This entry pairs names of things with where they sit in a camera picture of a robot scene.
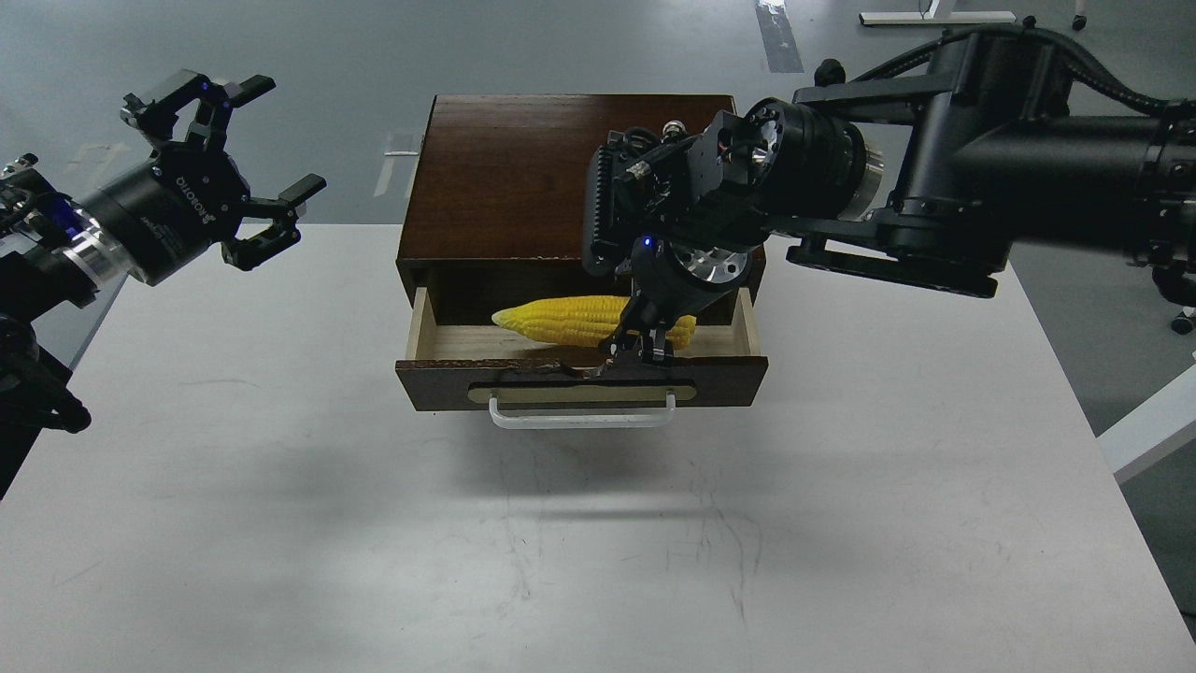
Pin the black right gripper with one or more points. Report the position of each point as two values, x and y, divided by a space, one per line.
670 281

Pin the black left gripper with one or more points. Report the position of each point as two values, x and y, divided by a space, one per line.
168 210

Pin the yellow corn cob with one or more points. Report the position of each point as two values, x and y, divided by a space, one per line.
581 321

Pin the wooden drawer with white handle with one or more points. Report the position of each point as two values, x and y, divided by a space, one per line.
485 367

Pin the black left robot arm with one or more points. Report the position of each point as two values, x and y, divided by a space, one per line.
70 259

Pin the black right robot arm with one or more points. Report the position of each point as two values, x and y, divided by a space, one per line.
923 172

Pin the dark wooden cabinet box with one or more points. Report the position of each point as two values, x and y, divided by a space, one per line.
496 218

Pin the white desk leg base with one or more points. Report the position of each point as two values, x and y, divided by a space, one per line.
914 18

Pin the white adjacent table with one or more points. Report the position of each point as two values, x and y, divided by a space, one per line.
1159 426

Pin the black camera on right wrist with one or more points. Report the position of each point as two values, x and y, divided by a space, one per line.
679 188

